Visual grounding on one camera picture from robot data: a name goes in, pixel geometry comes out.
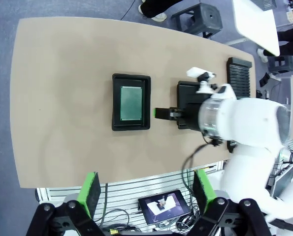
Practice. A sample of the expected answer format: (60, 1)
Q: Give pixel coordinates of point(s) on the black ESD tray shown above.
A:
(115, 103)
(185, 91)

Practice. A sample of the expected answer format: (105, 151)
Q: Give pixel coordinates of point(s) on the black slotted board rack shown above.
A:
(238, 73)

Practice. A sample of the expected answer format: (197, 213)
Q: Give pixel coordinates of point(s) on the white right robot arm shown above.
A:
(254, 118)

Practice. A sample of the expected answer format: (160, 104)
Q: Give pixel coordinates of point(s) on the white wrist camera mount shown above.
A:
(198, 72)

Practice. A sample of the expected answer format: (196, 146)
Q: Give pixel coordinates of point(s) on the green perforated circuit board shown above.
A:
(131, 103)

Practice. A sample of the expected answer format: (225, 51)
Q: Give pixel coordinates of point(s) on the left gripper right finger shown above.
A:
(204, 194)

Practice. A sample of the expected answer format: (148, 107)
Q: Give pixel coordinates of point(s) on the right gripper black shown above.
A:
(189, 115)

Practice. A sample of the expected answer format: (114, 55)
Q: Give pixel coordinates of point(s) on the person in black trousers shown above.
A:
(291, 39)

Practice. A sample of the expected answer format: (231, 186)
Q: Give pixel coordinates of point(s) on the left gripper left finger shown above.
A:
(87, 194)

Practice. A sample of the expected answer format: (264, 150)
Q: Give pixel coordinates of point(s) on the white work table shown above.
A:
(257, 22)

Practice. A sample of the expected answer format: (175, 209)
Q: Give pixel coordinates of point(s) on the black tablet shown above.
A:
(163, 206)

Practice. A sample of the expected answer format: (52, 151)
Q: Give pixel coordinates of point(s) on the aluminium slatted robot base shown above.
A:
(126, 189)

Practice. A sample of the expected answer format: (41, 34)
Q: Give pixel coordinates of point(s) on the dark gray plastic stool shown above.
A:
(280, 64)
(205, 17)

